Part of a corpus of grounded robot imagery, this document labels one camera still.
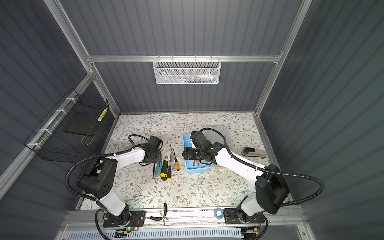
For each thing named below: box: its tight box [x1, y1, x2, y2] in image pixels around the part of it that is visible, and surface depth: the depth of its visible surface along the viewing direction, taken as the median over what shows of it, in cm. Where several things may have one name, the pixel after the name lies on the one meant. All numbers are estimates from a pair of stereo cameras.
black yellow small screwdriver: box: [167, 162, 172, 180], surface depth 88 cm
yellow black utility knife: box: [160, 154, 170, 181], surface depth 93 cm
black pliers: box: [150, 202, 169, 225], surface depth 76 cm
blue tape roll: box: [214, 207, 224, 220], surface depth 76 cm
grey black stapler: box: [241, 147, 267, 158], surface depth 96 cm
